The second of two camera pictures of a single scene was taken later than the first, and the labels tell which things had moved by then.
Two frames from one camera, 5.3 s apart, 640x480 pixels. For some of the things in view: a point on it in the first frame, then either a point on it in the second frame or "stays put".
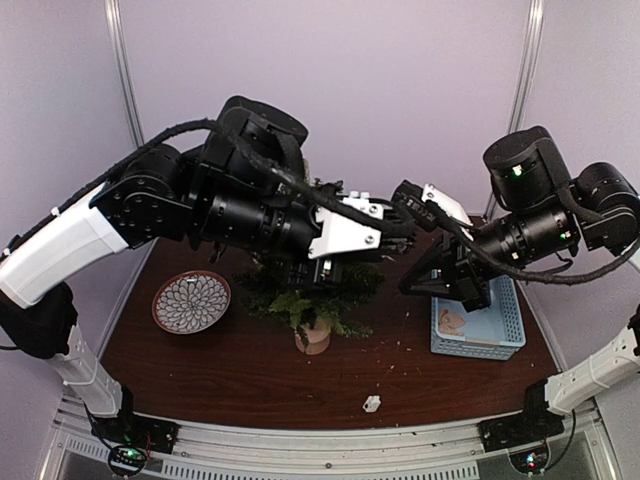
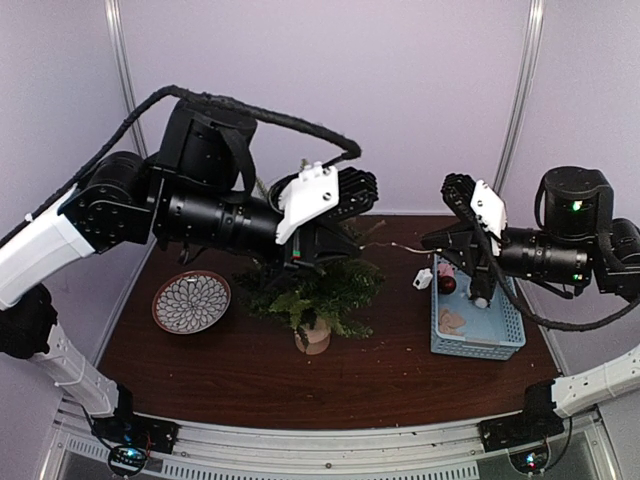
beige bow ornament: [448, 322] stays put
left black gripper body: [329, 275] → [297, 252]
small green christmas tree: [314, 312] stays put
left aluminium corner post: [113, 8] stays put
